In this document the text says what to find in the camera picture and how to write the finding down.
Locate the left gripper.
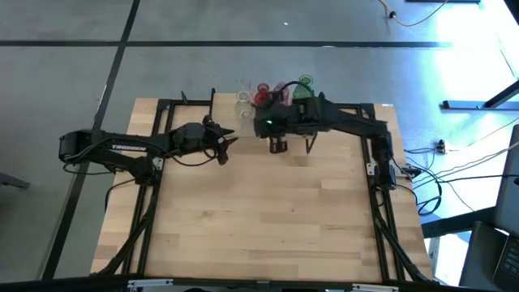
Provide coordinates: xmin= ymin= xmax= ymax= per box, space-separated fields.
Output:
xmin=174 ymin=116 xmax=239 ymax=165

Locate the black floor stand base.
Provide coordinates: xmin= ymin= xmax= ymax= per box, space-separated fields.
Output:
xmin=441 ymin=79 xmax=519 ymax=110

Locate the clear swirl glass vase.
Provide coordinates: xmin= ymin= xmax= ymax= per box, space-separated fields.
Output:
xmin=237 ymin=105 xmax=255 ymax=122

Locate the black floor cable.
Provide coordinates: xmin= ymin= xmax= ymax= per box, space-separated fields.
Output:
xmin=441 ymin=173 xmax=519 ymax=183

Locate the tall clear glass vase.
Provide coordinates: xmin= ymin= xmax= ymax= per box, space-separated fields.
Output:
xmin=236 ymin=77 xmax=253 ymax=102

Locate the tan floor cable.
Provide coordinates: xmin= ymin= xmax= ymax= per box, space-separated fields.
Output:
xmin=379 ymin=0 xmax=449 ymax=28

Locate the red glass vase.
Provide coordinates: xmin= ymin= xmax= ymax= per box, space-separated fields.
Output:
xmin=253 ymin=83 xmax=272 ymax=107

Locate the black table frame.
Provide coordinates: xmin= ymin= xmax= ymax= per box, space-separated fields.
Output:
xmin=91 ymin=91 xmax=437 ymax=285

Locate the tall green glass vase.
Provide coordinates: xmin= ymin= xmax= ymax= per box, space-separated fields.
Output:
xmin=292 ymin=74 xmax=315 ymax=100

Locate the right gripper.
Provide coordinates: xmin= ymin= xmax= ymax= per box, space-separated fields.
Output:
xmin=253 ymin=101 xmax=304 ymax=154

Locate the pink swirl glass vase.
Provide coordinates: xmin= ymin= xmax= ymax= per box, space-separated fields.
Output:
xmin=277 ymin=80 xmax=294 ymax=102

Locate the black side table leg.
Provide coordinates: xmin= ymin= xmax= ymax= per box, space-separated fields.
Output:
xmin=420 ymin=205 xmax=498 ymax=239

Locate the grey laptop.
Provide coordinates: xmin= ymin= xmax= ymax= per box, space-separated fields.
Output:
xmin=492 ymin=123 xmax=519 ymax=291

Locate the white metal bracket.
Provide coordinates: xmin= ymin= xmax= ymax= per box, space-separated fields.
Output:
xmin=351 ymin=283 xmax=401 ymax=292
xmin=127 ymin=278 xmax=174 ymax=290

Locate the grey furniture foot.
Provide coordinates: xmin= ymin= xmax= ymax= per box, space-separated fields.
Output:
xmin=0 ymin=172 xmax=30 ymax=191

